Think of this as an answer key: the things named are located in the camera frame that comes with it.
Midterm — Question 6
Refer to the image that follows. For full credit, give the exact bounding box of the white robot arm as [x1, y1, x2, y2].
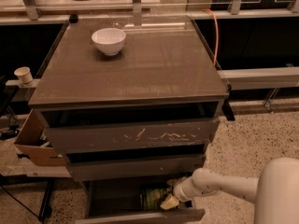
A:
[160, 158, 299, 224]

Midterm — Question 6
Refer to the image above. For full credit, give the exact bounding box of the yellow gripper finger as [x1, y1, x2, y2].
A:
[160, 194, 179, 210]

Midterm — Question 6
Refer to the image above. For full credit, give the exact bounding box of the white ceramic bowl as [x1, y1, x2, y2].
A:
[92, 28, 126, 56]

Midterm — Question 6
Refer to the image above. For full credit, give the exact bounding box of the grey drawer cabinet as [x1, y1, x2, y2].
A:
[28, 15, 230, 224]

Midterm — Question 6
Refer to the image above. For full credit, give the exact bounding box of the grey drawer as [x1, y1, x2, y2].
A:
[67, 145, 206, 181]
[42, 101, 220, 153]
[76, 175, 206, 224]

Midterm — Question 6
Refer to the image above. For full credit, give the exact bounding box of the cardboard box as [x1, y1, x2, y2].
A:
[14, 111, 66, 167]

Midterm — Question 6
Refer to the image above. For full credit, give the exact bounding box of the white paper cup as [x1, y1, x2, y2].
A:
[14, 66, 33, 84]

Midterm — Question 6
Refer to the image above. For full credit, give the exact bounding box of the green jalapeno chip bag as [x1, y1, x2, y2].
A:
[140, 188, 170, 211]

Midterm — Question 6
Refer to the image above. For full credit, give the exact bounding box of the orange cable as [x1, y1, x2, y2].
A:
[202, 8, 220, 67]

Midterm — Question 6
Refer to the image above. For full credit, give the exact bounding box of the black stand leg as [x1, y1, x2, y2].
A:
[38, 178, 55, 224]

